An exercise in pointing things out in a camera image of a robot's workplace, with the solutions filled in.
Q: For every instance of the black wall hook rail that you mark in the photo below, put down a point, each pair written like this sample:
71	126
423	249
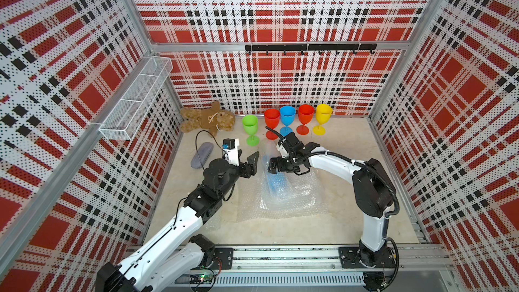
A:
284	48

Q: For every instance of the blue wine glass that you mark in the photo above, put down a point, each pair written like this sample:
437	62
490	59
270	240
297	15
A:
287	118

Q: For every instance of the bright green glass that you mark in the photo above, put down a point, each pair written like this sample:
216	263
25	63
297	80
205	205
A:
250	125

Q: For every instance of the light blue glass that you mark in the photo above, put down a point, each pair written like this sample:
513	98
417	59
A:
287	192

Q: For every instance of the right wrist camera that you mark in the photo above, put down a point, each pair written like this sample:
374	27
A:
282	150

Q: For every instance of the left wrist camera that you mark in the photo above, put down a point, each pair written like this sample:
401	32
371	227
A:
230	148

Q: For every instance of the red wine glass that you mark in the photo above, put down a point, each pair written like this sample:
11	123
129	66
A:
305	116

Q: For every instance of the wrapped pale green glass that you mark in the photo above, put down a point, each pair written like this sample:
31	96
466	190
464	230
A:
214	223

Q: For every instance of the pink red glass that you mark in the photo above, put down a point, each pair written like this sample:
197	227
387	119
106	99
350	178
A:
272	118

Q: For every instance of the brown teddy bear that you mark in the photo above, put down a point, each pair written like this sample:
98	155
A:
213	119

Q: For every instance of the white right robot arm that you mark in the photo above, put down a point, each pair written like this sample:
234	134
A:
374	193

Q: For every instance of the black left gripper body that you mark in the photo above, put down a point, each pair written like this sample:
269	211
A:
234	172

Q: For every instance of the green circuit board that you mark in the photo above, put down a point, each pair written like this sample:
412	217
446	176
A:
201	279

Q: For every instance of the white wire mesh shelf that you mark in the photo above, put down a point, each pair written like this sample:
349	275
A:
127	116

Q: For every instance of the yellow glass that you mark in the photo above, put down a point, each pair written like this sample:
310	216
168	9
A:
323	115

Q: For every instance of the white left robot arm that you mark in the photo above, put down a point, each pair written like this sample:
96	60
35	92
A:
178	247

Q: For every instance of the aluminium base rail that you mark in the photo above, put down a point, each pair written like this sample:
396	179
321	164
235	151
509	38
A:
324	258

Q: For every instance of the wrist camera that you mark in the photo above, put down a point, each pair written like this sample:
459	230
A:
282	150
230	148

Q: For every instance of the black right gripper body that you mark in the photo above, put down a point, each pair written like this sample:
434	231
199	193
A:
288	165

